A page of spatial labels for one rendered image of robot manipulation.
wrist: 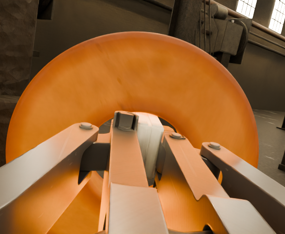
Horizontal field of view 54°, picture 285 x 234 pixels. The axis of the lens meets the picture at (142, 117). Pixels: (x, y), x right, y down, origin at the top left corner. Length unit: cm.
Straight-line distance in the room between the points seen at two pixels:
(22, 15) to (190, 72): 40
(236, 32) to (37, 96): 804
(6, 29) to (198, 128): 41
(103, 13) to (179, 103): 744
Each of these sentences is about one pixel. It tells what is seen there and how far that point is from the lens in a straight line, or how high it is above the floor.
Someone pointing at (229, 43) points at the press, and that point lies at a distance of 802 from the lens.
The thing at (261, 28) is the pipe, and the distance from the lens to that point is 1187.
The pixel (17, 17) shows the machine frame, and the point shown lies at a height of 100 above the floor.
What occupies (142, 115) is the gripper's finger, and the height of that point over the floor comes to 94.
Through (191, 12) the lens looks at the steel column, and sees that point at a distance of 436.
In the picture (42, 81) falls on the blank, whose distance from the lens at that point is 16.
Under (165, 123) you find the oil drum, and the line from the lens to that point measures 270.
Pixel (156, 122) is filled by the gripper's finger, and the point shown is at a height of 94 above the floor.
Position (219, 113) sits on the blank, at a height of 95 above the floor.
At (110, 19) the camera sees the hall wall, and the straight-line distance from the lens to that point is 770.
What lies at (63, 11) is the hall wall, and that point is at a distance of 709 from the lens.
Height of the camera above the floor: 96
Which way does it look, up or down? 10 degrees down
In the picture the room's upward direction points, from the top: 11 degrees clockwise
